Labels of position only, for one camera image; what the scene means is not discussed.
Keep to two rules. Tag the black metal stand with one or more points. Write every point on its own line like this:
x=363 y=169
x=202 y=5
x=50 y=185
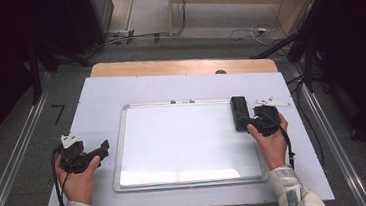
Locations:
x=35 y=72
x=308 y=62

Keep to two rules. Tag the wooden table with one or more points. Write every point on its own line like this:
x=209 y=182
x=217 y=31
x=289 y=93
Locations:
x=168 y=66

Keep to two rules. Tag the black whiteboard eraser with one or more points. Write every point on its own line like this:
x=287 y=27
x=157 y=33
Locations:
x=239 y=106

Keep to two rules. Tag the metal framed whiteboard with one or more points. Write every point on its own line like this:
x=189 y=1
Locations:
x=181 y=146

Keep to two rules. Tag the person's right hand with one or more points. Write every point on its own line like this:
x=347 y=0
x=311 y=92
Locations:
x=272 y=148

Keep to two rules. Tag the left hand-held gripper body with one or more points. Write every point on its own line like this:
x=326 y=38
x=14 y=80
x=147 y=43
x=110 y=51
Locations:
x=73 y=156

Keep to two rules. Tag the aluminium floor rail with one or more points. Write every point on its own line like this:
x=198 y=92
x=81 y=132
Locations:
x=336 y=156
x=18 y=154

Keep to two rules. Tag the small dark round knob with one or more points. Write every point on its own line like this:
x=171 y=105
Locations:
x=220 y=72

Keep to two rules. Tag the black cabinet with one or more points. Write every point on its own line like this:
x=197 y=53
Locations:
x=90 y=17

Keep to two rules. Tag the large white table sheet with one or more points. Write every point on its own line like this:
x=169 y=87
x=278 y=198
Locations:
x=100 y=100

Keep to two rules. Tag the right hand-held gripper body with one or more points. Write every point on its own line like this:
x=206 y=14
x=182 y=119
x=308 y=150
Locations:
x=267 y=119

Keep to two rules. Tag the person's left hand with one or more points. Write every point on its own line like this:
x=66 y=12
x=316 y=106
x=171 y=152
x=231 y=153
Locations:
x=78 y=187

